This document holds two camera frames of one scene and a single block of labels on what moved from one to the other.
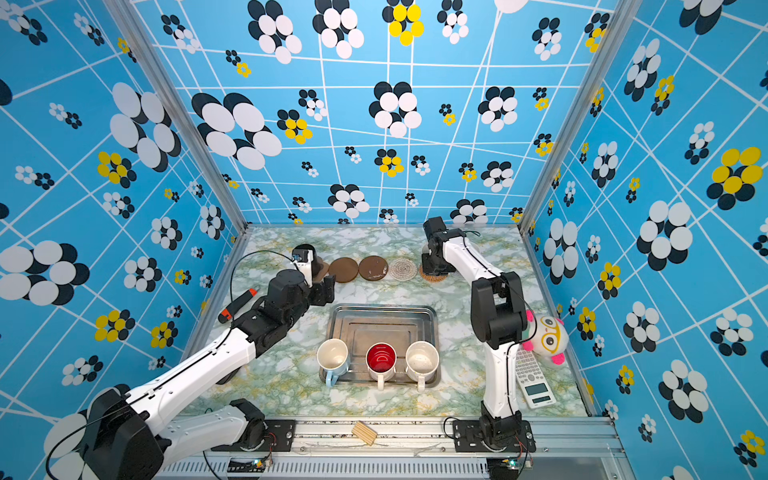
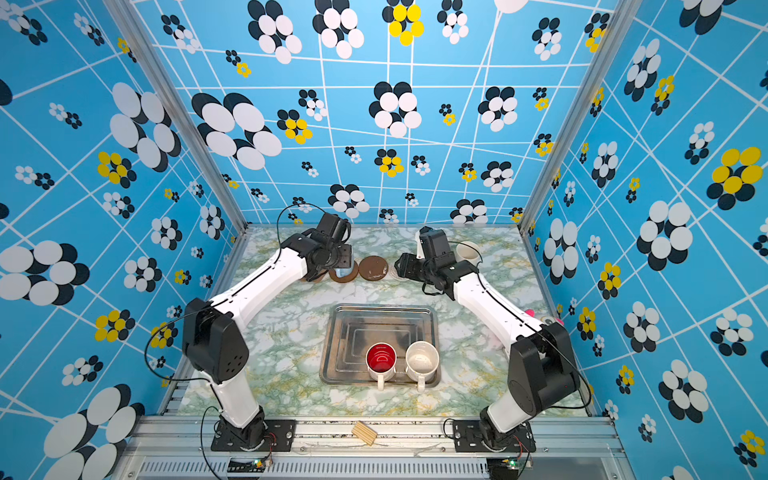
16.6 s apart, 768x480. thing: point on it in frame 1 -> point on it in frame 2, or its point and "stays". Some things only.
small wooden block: [364, 432] stays
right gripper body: [434, 267] -> [416, 269]
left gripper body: [316, 295] -> [341, 257]
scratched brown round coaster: [373, 268] stays
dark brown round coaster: [345, 269] stays
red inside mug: [381, 360] stays
